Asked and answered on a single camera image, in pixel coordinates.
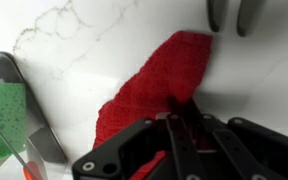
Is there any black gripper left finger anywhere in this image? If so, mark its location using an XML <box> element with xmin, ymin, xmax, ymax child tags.
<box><xmin>166</xmin><ymin>97</ymin><xmax>207</xmax><ymax>180</ymax></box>

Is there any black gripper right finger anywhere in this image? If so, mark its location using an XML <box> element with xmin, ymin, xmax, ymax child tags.
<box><xmin>185</xmin><ymin>100</ymin><xmax>285</xmax><ymax>180</ymax></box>

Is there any red towel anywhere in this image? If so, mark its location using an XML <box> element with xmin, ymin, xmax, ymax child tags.
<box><xmin>92</xmin><ymin>30</ymin><xmax>214</xmax><ymax>180</ymax></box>

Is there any lower silver knife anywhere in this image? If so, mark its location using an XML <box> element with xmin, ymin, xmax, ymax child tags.
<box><xmin>236</xmin><ymin>0</ymin><xmax>266</xmax><ymax>37</ymax></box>

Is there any green sponge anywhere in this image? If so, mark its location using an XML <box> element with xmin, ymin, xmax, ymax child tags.
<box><xmin>0</xmin><ymin>83</ymin><xmax>26</xmax><ymax>159</ymax></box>

